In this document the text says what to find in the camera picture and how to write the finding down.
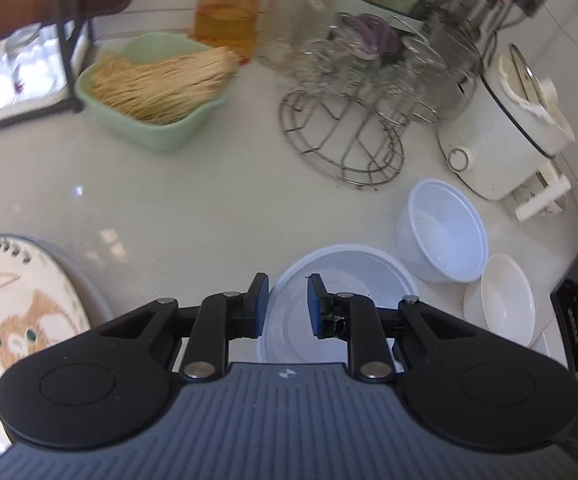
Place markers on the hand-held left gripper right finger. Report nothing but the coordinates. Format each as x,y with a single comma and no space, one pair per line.
315,305

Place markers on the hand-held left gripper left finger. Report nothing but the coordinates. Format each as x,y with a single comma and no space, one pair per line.
258,305

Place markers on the light blue plastic bowl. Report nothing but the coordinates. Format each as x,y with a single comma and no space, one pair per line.
349,270
444,240

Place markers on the cream white bowl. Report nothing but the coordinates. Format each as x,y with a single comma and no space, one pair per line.
499,300

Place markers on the squirrel print plate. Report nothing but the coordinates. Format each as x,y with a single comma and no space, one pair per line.
19,310

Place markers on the green plastic basket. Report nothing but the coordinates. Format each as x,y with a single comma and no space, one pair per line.
169,135

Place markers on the white electric cooking pot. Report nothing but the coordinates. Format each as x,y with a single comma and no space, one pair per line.
494,155

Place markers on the dried noodle bundle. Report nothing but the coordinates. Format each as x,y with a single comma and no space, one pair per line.
164,85

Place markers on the crystal stemmed glass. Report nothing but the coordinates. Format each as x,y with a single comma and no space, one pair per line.
419,65
329,45

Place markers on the black induction cooktop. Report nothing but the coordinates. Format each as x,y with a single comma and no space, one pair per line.
576,320

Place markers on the ribbed glass pitcher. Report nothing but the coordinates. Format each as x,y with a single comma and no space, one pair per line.
456,72

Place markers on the purple glass cup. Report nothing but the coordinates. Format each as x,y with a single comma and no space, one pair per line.
379,32

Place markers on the tall clear glass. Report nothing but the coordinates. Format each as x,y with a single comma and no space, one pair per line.
289,25

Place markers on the red lid plastic jar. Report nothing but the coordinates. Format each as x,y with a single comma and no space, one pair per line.
226,15

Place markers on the glass pot lid white knob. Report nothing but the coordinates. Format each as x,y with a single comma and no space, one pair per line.
534,95

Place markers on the white drip tray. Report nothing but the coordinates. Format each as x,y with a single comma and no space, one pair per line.
29,90

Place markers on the black dish rack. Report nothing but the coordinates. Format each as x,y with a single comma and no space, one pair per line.
66,55

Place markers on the clear glass tumbler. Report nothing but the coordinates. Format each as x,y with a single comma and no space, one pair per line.
24,46

